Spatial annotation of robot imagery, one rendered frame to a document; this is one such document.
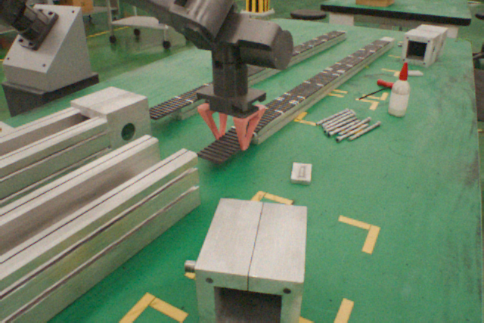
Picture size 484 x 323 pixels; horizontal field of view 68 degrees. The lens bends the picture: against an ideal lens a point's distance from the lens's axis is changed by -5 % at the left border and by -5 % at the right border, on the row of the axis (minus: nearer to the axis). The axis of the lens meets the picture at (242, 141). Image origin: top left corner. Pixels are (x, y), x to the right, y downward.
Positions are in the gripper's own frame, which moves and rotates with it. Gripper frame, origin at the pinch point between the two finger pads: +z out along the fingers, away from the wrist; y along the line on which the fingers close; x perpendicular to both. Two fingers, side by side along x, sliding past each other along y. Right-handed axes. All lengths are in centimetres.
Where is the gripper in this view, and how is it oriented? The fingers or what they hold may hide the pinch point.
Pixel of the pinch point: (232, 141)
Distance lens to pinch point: 65.9
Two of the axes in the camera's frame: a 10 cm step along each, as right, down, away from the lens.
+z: 0.2, 8.9, 4.6
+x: 5.8, -3.8, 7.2
